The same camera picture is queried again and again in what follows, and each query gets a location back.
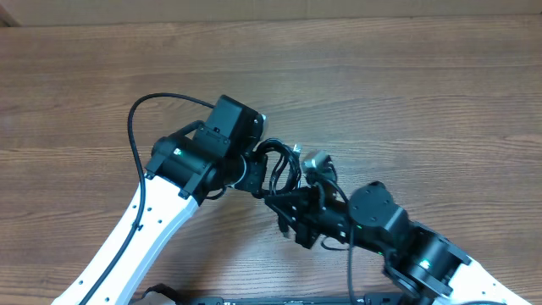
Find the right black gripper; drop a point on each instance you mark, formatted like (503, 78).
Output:
(297, 207)

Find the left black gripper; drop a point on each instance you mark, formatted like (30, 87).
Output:
(253, 181)

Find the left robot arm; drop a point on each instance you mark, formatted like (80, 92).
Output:
(185, 169)

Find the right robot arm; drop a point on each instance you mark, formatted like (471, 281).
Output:
(426, 266)

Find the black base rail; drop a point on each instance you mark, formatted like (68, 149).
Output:
(162, 295)

